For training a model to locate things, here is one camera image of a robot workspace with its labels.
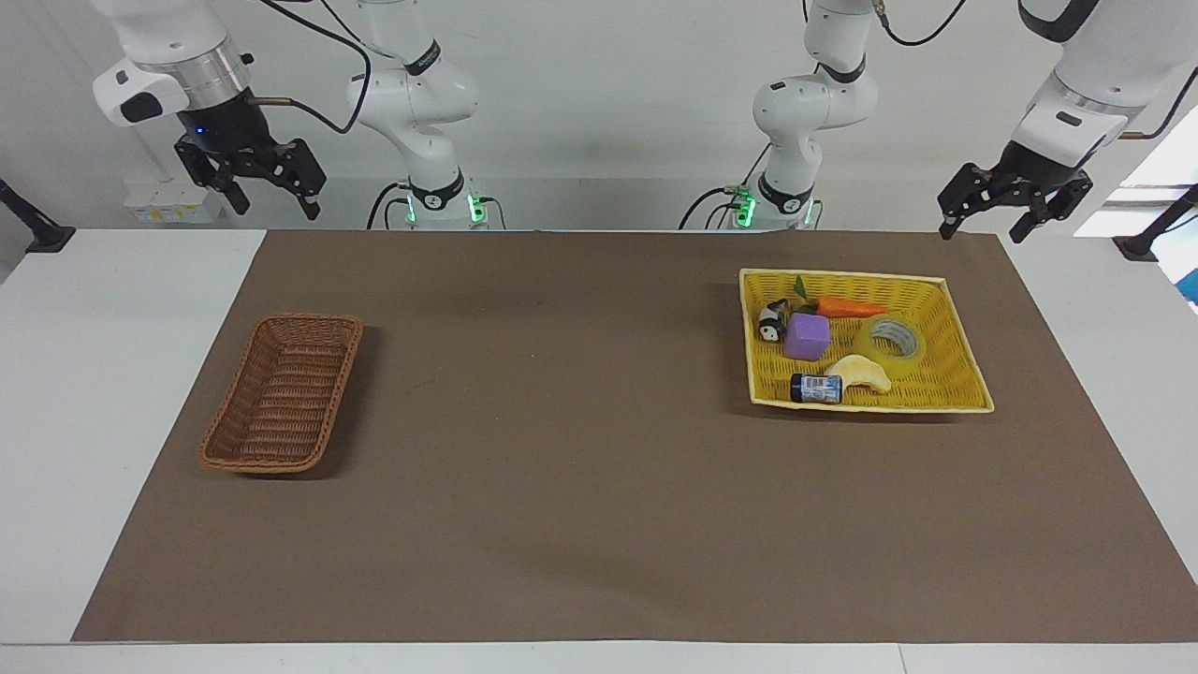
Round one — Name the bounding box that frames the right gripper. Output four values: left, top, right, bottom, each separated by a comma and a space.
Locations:
174, 86, 328, 222

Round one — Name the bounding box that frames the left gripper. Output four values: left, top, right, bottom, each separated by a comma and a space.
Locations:
938, 140, 1094, 245

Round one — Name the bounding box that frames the clear tape roll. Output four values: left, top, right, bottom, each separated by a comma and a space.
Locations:
858, 314, 928, 373

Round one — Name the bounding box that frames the yellow woven basket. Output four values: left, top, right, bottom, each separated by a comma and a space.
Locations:
738, 268, 996, 415

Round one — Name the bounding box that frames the brown wicker basket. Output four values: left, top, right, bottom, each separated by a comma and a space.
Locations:
197, 313, 365, 476

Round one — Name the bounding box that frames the black stand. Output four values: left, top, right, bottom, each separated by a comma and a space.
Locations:
1112, 183, 1198, 262
0, 177, 77, 255

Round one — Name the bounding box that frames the orange toy carrot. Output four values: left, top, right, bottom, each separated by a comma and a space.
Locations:
792, 275, 889, 320

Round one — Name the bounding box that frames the pale yellow toy banana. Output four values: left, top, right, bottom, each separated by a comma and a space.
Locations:
825, 354, 893, 395

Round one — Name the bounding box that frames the purple cube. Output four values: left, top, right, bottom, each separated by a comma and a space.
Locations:
783, 313, 833, 363

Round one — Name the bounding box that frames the small dark bottle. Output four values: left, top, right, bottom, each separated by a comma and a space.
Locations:
790, 372, 844, 406

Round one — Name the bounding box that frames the black cable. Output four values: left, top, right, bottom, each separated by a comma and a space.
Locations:
366, 182, 414, 231
249, 0, 373, 136
1118, 70, 1198, 142
870, 0, 971, 49
679, 185, 752, 231

